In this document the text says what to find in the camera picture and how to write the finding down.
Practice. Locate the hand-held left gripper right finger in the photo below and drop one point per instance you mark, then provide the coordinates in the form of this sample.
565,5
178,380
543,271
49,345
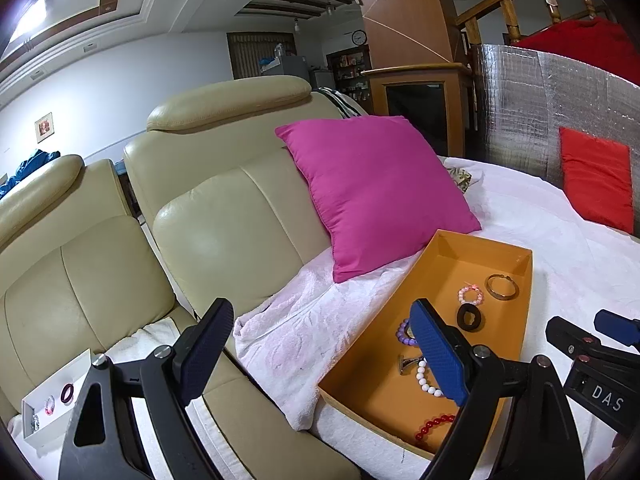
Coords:
440,355

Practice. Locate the grey refrigerator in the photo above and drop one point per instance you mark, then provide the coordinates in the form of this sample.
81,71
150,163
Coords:
295,67

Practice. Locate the beige leather sofa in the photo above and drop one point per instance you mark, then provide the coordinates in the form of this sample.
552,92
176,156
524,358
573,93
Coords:
225,210

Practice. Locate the white box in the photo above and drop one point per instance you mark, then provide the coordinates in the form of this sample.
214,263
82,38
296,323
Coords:
75,367

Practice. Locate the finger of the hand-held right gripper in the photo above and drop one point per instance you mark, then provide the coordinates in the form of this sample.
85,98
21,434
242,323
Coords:
617,327
567,335

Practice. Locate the brown curtain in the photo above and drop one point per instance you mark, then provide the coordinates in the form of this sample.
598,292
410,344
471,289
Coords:
250,55

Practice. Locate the wooden cabinet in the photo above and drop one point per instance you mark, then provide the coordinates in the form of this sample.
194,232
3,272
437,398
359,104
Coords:
400,20

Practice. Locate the framed wall picture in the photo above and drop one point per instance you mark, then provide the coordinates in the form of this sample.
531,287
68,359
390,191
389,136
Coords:
44,126

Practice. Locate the pink pillow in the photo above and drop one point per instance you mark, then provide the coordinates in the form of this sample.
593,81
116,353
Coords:
375,185

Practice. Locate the orange box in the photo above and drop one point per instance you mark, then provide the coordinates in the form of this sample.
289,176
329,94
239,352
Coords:
380,375

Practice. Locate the red blanket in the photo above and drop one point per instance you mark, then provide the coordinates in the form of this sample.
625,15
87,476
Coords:
585,40

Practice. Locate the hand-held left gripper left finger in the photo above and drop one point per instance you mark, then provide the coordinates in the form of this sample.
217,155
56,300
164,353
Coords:
205,355

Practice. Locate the silver clip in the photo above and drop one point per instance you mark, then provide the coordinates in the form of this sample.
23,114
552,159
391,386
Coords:
406,362

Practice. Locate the red pillow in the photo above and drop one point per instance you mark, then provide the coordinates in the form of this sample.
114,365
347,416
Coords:
595,180

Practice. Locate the blue cloth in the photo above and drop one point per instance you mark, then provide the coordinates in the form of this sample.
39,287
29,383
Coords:
30,165

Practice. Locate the pale pink blanket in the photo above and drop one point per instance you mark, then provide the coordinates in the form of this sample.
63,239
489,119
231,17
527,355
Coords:
550,240

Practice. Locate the striped cloth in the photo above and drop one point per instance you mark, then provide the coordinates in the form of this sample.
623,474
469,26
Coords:
340,100

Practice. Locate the round wall clock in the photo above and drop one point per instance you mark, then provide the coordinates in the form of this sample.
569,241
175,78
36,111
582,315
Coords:
359,37

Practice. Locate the silver foil board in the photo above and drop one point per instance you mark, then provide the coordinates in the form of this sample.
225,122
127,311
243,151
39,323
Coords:
515,110

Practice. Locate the silver bangle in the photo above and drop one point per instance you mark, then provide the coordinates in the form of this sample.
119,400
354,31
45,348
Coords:
502,298

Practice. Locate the dark display shelf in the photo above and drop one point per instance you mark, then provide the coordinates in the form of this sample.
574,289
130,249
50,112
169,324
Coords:
350,70

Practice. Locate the patterned cloth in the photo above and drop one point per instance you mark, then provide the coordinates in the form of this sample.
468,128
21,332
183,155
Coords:
462,180

